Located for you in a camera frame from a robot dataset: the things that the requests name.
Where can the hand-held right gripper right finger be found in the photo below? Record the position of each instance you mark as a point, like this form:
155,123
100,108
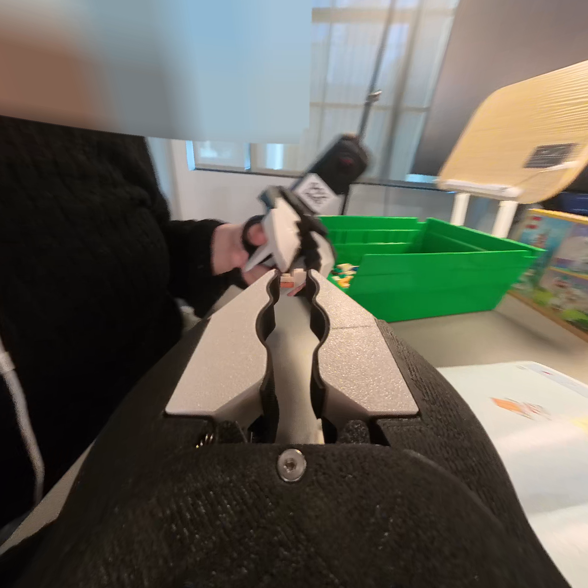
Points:
363,367

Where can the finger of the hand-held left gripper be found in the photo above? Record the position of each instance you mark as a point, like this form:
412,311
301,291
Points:
287,234
324,252

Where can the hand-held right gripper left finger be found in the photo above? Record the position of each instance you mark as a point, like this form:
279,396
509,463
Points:
220,363

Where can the orange and white lego assembly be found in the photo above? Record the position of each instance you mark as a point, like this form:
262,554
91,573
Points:
287,278

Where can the person's left forearm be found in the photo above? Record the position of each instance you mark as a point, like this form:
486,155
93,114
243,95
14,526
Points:
193,262

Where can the pile of loose lego pieces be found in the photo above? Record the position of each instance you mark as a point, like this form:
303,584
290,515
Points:
344,273

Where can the yellow lego set box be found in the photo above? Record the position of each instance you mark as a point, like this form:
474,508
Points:
560,275

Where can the person's left hand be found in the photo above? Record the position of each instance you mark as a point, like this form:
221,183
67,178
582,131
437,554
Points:
227,250

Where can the black tripod pole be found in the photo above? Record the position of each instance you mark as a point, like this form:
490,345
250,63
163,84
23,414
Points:
376,94

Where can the green plastic bin with legos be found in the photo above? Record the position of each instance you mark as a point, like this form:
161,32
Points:
436,280

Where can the window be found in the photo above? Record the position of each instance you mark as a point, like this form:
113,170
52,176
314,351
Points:
413,69

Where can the light wooden chair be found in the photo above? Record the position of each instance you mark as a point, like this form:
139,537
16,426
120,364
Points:
519,133

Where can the open instruction booklet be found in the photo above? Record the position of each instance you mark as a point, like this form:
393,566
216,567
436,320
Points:
528,459

